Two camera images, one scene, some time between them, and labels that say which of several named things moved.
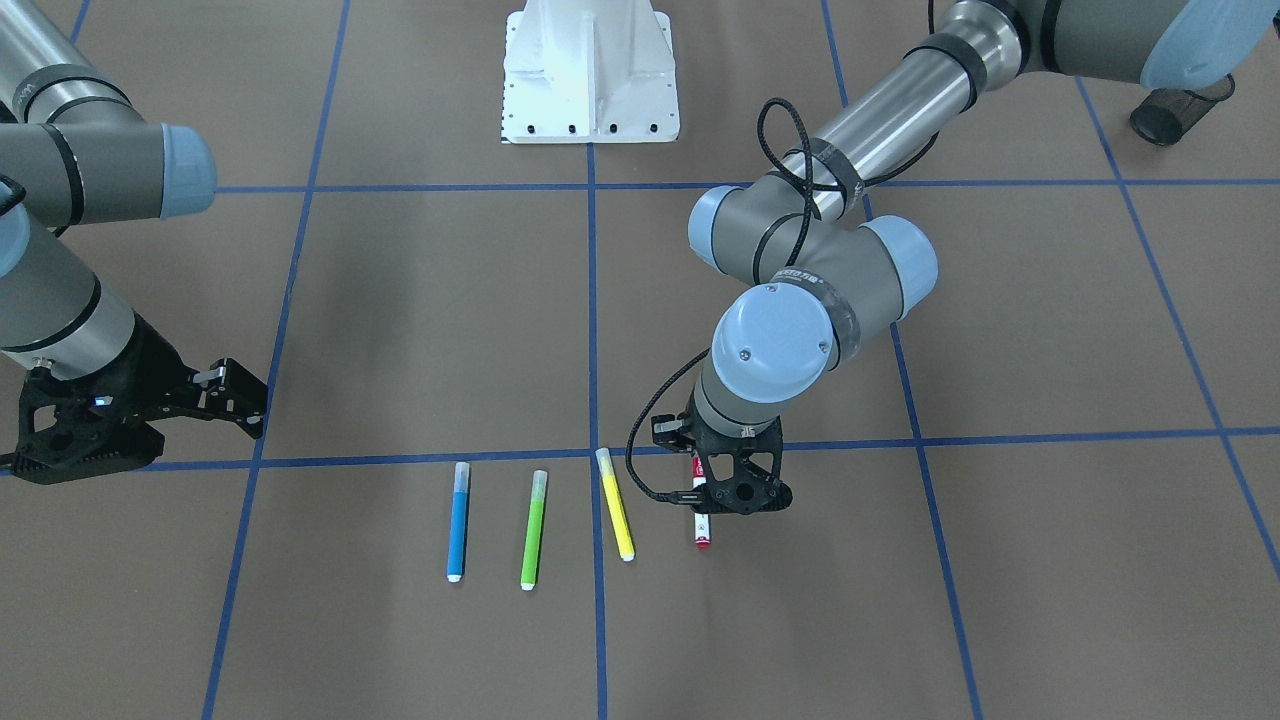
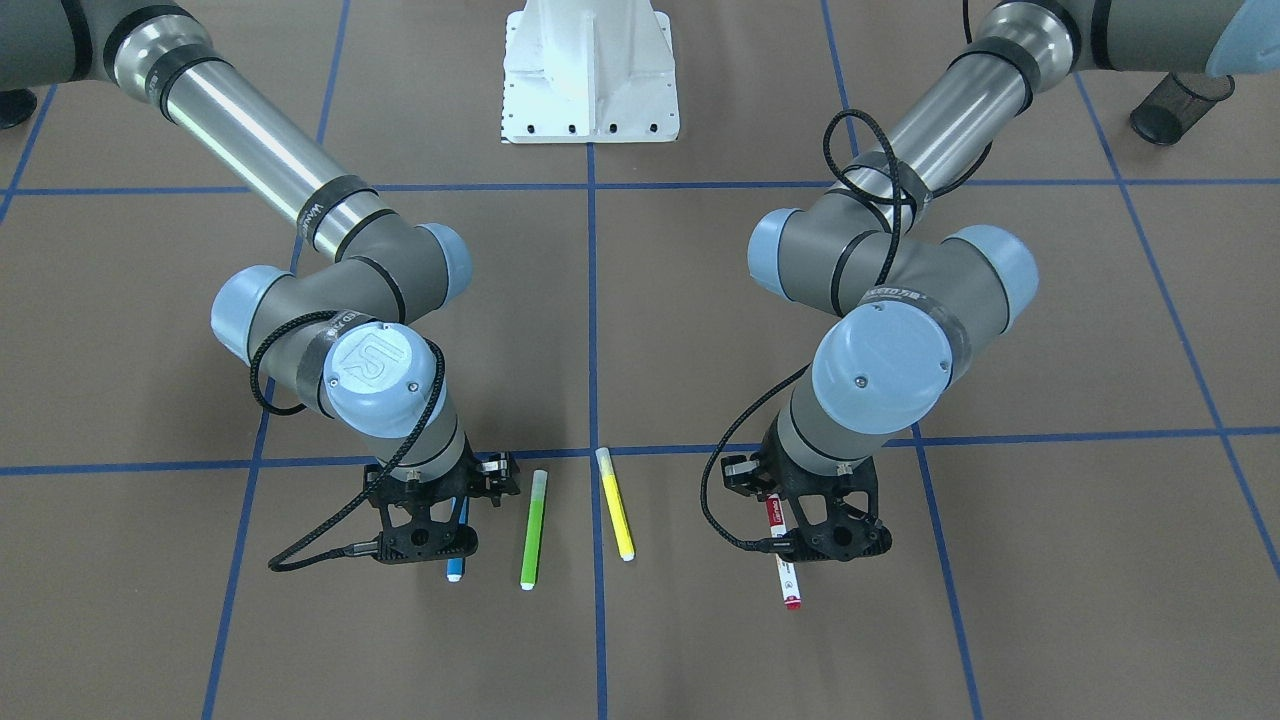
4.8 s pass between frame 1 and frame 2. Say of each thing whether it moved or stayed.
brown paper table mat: stayed
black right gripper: moved
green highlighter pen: stayed
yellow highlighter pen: stayed
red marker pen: moved
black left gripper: moved
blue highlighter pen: stayed
